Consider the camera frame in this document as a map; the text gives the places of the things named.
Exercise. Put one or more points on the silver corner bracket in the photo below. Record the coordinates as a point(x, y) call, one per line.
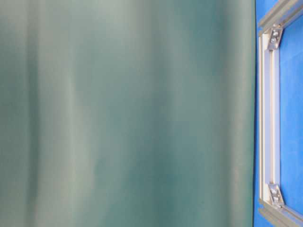
point(275, 195)
point(275, 36)

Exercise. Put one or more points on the silver aluminium extrusion frame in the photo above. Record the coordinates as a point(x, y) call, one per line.
point(283, 13)

